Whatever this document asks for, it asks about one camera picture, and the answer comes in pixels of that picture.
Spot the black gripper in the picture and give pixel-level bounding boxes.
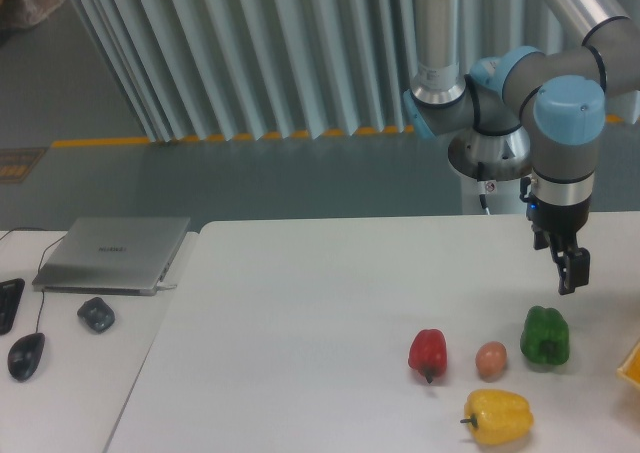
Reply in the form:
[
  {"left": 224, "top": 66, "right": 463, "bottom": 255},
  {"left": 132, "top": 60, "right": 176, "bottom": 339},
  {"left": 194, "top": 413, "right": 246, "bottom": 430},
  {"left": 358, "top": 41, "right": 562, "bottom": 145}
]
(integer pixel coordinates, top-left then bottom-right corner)
[{"left": 519, "top": 175, "right": 593, "bottom": 295}]

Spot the red bell pepper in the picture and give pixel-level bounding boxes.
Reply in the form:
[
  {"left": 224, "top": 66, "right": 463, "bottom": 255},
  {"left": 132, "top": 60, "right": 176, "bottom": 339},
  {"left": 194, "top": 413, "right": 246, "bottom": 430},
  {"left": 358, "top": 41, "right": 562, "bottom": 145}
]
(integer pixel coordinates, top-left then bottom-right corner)
[{"left": 408, "top": 329, "right": 448, "bottom": 384}]

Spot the black computer mouse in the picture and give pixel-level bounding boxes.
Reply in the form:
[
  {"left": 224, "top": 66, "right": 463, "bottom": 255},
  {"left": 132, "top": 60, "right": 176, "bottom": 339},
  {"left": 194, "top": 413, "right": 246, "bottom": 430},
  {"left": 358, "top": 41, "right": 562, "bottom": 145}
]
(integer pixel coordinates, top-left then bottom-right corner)
[{"left": 7, "top": 332, "right": 46, "bottom": 382}]

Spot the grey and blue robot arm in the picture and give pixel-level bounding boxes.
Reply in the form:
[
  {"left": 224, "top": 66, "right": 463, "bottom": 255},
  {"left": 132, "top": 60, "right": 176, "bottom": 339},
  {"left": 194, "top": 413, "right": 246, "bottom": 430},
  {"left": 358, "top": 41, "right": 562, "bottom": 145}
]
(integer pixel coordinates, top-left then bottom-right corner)
[{"left": 403, "top": 0, "right": 639, "bottom": 295}]

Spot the yellow basket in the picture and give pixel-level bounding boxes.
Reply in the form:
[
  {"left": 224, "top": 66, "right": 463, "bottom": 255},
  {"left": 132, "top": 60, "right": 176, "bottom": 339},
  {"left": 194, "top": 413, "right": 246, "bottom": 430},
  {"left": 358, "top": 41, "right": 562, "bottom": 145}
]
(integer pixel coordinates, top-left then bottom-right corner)
[{"left": 616, "top": 342, "right": 640, "bottom": 389}]

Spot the green bell pepper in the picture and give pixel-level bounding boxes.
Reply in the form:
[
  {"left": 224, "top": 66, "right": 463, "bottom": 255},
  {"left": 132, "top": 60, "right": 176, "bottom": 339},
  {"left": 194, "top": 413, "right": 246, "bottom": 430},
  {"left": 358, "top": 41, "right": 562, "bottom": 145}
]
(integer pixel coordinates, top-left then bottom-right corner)
[{"left": 520, "top": 305, "right": 570, "bottom": 366}]

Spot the brown egg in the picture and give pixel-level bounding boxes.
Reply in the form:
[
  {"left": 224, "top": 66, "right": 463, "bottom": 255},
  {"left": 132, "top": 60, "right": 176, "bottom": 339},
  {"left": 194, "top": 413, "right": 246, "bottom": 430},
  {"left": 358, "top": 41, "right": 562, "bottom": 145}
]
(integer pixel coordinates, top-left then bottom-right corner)
[{"left": 475, "top": 341, "right": 507, "bottom": 378}]

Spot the yellow bell pepper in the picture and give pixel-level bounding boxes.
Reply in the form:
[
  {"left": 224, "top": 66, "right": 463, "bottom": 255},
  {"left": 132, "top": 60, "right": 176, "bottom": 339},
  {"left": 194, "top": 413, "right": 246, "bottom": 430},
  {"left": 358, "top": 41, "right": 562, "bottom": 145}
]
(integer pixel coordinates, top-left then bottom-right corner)
[{"left": 460, "top": 389, "right": 534, "bottom": 446}]

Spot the grey folding screen partition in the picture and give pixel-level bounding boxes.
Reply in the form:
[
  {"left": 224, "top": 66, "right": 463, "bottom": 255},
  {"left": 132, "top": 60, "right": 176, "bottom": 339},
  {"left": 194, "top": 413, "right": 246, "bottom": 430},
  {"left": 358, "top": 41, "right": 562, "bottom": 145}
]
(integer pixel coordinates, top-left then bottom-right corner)
[{"left": 58, "top": 0, "right": 640, "bottom": 145}]

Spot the silver laptop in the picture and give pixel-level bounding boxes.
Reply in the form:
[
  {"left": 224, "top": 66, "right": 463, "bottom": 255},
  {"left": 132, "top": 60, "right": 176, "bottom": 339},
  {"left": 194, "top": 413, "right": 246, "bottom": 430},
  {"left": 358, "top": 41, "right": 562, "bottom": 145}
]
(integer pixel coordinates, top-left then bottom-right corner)
[{"left": 32, "top": 217, "right": 190, "bottom": 296}]

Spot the small dark grey tray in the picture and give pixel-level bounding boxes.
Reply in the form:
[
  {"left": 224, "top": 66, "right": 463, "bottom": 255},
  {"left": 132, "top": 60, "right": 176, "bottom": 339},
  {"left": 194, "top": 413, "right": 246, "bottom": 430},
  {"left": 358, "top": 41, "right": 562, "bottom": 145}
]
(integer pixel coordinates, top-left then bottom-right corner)
[{"left": 77, "top": 297, "right": 116, "bottom": 334}]

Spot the black keyboard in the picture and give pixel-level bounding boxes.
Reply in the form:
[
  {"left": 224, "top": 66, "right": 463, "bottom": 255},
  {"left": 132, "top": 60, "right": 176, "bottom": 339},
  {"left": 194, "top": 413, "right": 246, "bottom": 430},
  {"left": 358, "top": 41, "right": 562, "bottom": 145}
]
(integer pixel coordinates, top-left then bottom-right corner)
[{"left": 0, "top": 278, "right": 25, "bottom": 335}]

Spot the robot base cable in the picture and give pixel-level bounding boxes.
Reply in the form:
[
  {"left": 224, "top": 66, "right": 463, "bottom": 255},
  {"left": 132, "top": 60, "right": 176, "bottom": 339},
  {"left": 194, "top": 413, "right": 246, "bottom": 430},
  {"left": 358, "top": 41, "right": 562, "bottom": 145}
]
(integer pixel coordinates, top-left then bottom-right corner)
[{"left": 475, "top": 160, "right": 493, "bottom": 217}]

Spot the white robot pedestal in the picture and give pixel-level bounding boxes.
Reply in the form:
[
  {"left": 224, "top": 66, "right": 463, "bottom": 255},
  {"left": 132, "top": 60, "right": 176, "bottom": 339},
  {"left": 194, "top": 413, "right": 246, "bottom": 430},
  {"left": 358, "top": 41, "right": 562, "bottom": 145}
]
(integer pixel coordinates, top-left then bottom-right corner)
[{"left": 448, "top": 128, "right": 531, "bottom": 215}]

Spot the black mouse cable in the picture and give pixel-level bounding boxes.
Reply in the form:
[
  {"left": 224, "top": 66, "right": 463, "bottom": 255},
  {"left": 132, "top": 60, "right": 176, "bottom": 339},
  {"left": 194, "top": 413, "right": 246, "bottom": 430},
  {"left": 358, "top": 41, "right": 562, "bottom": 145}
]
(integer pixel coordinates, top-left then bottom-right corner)
[{"left": 0, "top": 226, "right": 71, "bottom": 335}]

